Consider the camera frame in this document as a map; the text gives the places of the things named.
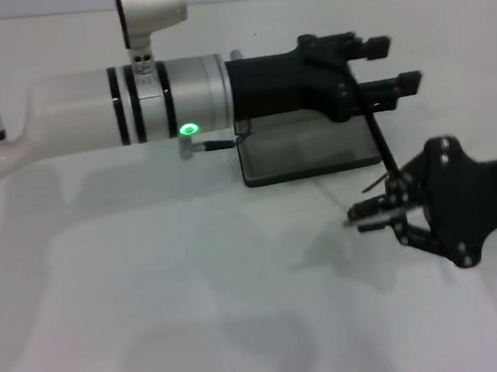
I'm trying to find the black thin-framed glasses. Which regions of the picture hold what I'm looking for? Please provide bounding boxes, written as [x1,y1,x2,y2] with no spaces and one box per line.
[326,59,409,230]

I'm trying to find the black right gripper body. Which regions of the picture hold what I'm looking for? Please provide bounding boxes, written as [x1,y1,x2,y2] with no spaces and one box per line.
[416,131,497,273]

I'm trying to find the thin black left wrist cable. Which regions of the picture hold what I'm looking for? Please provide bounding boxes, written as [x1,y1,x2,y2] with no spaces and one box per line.
[199,118,256,154]

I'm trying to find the silver left cable plug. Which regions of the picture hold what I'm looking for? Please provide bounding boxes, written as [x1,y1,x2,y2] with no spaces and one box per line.
[177,136,207,161]

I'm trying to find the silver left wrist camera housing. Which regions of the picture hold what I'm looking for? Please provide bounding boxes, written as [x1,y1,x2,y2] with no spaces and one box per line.
[114,0,195,68]

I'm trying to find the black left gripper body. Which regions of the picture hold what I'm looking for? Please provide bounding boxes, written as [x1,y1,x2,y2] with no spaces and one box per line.
[221,30,357,135]

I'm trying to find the black glasses case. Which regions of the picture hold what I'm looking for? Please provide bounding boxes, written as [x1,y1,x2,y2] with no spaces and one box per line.
[233,102,386,190]

